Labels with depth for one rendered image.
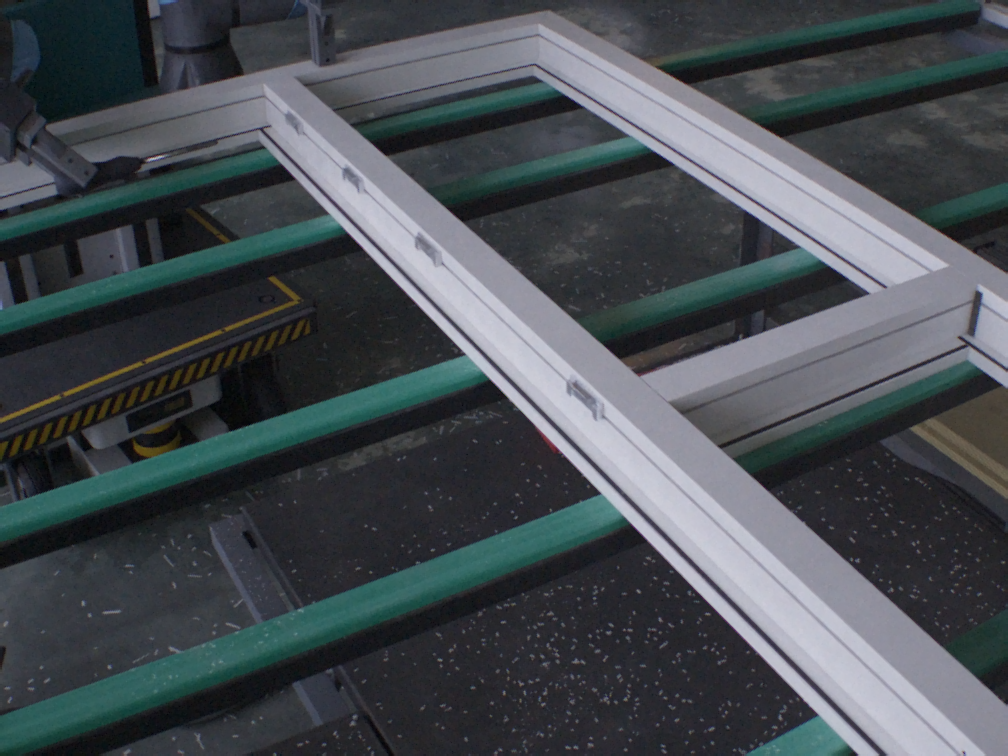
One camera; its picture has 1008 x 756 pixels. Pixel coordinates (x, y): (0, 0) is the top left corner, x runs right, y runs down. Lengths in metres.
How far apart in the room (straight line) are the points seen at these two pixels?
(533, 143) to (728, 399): 2.68
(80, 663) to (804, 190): 1.41
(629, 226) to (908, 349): 2.10
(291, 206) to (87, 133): 1.83
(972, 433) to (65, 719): 1.09
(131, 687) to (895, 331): 0.74
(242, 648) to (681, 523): 0.35
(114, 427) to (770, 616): 1.55
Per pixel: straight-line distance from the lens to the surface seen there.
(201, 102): 1.71
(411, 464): 1.56
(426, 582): 1.01
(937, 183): 3.70
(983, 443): 1.59
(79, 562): 2.43
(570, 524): 1.05
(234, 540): 1.53
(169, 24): 2.26
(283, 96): 1.68
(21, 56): 1.72
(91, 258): 2.56
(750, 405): 1.14
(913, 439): 1.64
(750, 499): 0.98
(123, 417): 2.31
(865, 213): 1.39
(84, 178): 1.54
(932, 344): 1.29
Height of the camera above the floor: 1.56
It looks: 34 degrees down
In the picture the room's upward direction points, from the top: 1 degrees counter-clockwise
